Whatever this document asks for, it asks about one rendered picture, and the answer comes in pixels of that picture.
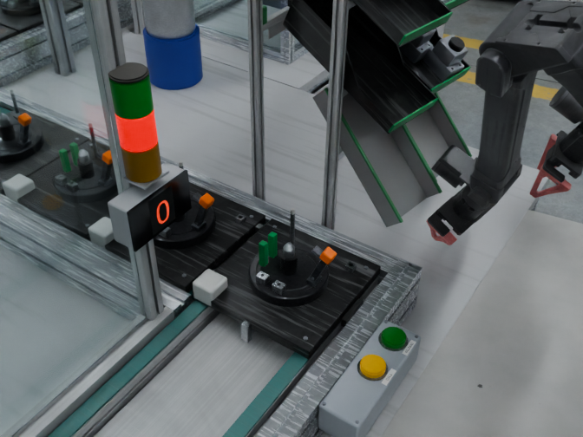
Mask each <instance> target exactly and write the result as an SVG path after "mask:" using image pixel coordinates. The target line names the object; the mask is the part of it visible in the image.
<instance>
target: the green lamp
mask: <svg viewBox="0 0 583 437"><path fill-rule="evenodd" d="M108 79H109V78H108ZM109 84H110V88H111V94H112V99H113V104H114V109H115V114H116V115H118V116H119V117H121V118H123V119H129V120H134V119H140V118H143V117H145V116H147V115H149V114H151V113H152V112H153V110H154V104H153V96H152V89H151V83H150V76H149V74H148V76H147V77H146V78H145V79H144V80H142V81H140V82H136V83H131V84H121V83H117V82H113V81H112V80H110V79H109Z"/></svg>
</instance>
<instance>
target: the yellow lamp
mask: <svg viewBox="0 0 583 437"><path fill-rule="evenodd" d="M121 154H122V158H123V164H124V169H125V174H126V177H127V178H128V179H129V180H131V181H133V182H137V183H146V182H150V181H153V180H155V179H157V178H158V177H159V176H160V175H161V172H162V169H161V162H160V149H159V142H157V144H156V145H155V146H154V147H153V148H151V149H149V150H147V151H144V152H138V153H135V152H129V151H127V150H125V149H123V148H122V147H121Z"/></svg>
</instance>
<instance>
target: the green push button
mask: <svg viewBox="0 0 583 437"><path fill-rule="evenodd" d="M381 340H382V343H383V344H384V345H385V346H386V347H388V348H391V349H400V348H401V347H402V346H403V345H404V344H405V343H406V334H405V332H404V331H403V330H402V329H399V328H398V327H388V328H386V329H384V330H383V332H382V336H381Z"/></svg>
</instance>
